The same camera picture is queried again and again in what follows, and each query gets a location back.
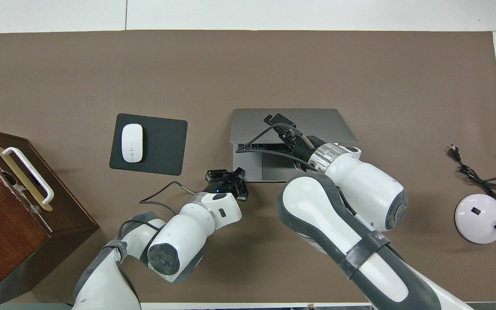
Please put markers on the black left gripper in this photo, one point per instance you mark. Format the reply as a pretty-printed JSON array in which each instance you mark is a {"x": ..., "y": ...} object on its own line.
[{"x": 222, "y": 187}]

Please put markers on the silver laptop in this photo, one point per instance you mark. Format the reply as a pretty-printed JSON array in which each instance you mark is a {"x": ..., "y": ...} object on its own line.
[{"x": 321, "y": 125}]

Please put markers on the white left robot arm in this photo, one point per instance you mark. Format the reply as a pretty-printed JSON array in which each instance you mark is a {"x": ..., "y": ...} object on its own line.
[{"x": 179, "y": 241}]

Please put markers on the dark wooden box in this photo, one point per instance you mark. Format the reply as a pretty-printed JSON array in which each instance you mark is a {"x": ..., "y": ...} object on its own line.
[{"x": 11, "y": 232}]

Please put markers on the brown table mat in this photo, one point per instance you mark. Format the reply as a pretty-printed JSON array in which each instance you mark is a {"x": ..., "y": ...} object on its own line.
[{"x": 360, "y": 64}]

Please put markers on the black mouse pad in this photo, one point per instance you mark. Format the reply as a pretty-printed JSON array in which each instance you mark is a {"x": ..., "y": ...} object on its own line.
[{"x": 162, "y": 146}]

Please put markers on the white desk lamp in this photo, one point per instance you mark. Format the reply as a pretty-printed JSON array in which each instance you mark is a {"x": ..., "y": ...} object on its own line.
[{"x": 478, "y": 219}]

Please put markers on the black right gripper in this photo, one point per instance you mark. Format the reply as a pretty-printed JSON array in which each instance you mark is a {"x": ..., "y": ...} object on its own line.
[{"x": 299, "y": 145}]

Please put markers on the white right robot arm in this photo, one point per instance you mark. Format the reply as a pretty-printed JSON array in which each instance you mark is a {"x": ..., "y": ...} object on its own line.
[{"x": 360, "y": 185}]

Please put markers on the white computer mouse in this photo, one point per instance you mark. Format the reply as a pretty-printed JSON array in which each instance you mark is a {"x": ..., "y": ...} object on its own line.
[{"x": 132, "y": 143}]

